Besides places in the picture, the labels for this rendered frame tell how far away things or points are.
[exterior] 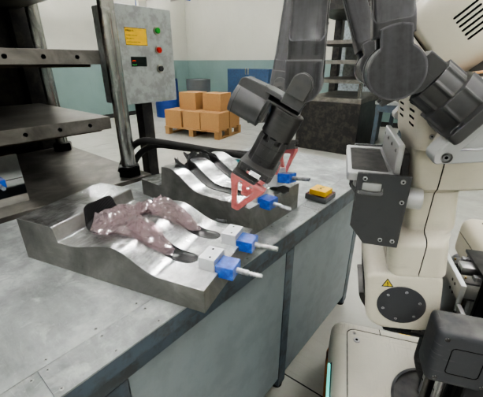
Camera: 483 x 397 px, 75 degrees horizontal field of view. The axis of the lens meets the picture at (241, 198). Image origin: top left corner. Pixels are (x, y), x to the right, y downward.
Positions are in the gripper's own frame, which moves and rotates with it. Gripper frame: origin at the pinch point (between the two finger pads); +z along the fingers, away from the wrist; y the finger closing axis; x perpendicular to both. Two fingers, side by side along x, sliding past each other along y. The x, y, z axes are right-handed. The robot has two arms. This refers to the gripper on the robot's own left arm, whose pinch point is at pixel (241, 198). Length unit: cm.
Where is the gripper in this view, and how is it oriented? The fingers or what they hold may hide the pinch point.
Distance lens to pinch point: 63.5
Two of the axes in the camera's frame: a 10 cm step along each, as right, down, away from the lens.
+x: 8.6, 5.1, -0.5
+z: -4.3, 7.7, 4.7
